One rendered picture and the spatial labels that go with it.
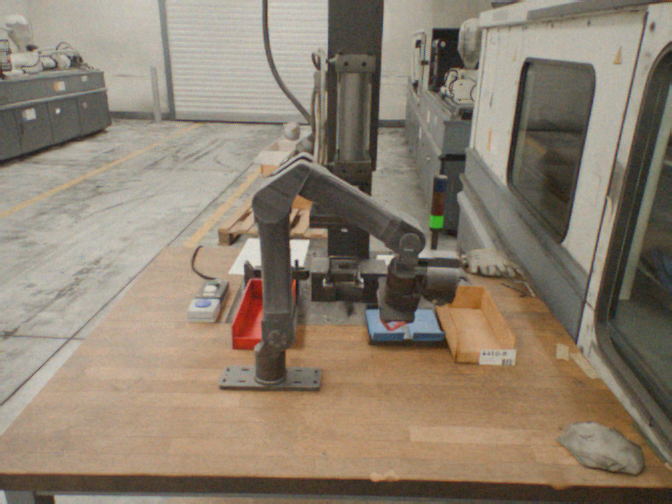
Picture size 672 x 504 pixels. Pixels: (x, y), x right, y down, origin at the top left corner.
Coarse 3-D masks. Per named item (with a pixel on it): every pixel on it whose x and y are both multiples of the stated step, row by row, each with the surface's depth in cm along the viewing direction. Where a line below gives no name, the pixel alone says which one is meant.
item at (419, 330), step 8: (416, 312) 131; (424, 312) 131; (432, 312) 131; (416, 320) 127; (432, 320) 128; (416, 328) 124; (424, 328) 124; (432, 328) 124; (416, 336) 118; (424, 336) 118; (432, 336) 118; (440, 336) 118
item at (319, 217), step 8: (352, 184) 131; (360, 184) 133; (312, 208) 137; (320, 208) 137; (312, 216) 132; (320, 216) 132; (328, 216) 132; (336, 216) 132; (312, 224) 133; (320, 224) 133; (328, 224) 133; (336, 224) 133; (344, 224) 133; (352, 224) 133
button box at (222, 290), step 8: (192, 256) 166; (192, 264) 160; (208, 280) 145; (216, 280) 145; (224, 280) 145; (200, 288) 140; (224, 288) 141; (200, 296) 136; (208, 296) 136; (216, 296) 136; (224, 296) 140
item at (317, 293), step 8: (312, 280) 138; (320, 280) 138; (336, 280) 138; (344, 280) 138; (352, 280) 138; (368, 280) 138; (376, 280) 138; (312, 288) 139; (320, 288) 139; (328, 288) 139; (368, 288) 139; (376, 288) 139; (312, 296) 140; (320, 296) 140; (328, 296) 140; (368, 296) 140; (376, 296) 140
